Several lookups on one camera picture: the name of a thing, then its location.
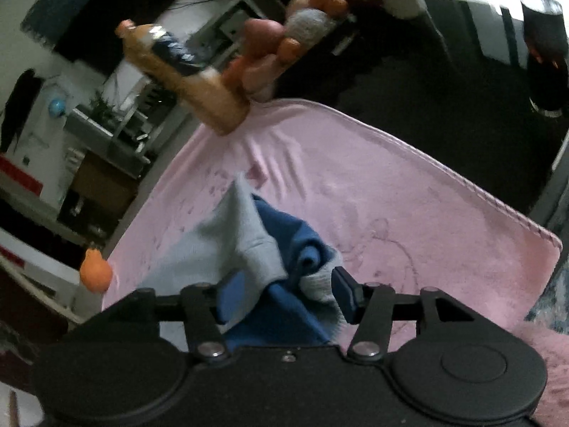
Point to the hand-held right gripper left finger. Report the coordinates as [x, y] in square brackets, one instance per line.
[202, 320]

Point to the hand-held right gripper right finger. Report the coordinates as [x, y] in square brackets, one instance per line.
[340, 291]

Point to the grey and blue sweater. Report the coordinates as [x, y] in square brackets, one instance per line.
[249, 240]

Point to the pink blanket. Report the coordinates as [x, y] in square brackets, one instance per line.
[400, 209]

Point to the orange tangerine with knob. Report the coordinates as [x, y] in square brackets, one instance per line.
[94, 272]

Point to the wooden cabinet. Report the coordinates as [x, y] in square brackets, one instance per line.
[102, 187]

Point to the pink fluffy cloth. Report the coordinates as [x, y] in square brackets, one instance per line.
[551, 364]

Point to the orange juice bottle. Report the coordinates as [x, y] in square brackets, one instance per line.
[200, 93]

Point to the sweet potato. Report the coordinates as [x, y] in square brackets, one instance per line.
[260, 73]

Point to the orange persimmon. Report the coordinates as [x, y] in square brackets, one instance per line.
[233, 72]

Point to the small orange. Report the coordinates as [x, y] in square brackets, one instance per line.
[289, 50]
[336, 5]

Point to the red apple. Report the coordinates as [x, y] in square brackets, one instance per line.
[264, 33]

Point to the fruit in white foam net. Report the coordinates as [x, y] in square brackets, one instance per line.
[306, 24]

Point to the black cylinder container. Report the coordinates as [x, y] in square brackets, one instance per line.
[544, 53]

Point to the black wall screen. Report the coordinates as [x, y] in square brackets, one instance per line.
[124, 9]

